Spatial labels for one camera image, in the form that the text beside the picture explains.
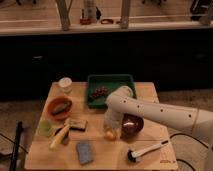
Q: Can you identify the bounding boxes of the dark grape bunch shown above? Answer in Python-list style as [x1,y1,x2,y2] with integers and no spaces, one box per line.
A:
[91,87,109,99]

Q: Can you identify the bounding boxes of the white cup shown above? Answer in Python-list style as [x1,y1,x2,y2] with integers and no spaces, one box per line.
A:
[58,77,72,93]

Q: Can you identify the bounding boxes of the blue-grey sponge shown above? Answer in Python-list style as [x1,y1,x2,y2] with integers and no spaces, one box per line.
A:
[76,141,93,165]

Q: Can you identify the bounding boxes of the green pickle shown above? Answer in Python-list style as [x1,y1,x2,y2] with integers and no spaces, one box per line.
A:
[52,102,70,115]

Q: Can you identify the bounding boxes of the black pole stand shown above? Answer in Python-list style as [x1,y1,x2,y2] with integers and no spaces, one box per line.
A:
[9,121,24,171]

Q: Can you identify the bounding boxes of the green plastic tray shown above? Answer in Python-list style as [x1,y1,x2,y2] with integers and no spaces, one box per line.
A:
[86,74,137,109]

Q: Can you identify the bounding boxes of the light green cup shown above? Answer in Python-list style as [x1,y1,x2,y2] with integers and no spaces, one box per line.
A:
[38,120,53,137]

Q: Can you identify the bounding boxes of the dark brown bowl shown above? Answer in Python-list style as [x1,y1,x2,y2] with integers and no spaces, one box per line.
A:
[121,114,144,137]

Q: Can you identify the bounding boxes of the yellow-red apple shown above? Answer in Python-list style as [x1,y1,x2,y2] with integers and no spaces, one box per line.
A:
[104,130,117,141]

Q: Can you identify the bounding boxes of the wooden table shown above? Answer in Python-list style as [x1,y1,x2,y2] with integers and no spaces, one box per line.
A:
[24,82,178,171]

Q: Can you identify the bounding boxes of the black cable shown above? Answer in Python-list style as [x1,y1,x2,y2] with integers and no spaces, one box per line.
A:
[169,132,213,171]

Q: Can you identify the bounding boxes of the white dish brush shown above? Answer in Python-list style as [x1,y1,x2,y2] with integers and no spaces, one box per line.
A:
[127,140,169,163]

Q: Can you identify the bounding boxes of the orange bowl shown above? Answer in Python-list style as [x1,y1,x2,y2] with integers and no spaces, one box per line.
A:
[47,97,72,120]

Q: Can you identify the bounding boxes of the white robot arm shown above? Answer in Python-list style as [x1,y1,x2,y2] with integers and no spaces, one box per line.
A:
[104,86,213,171]

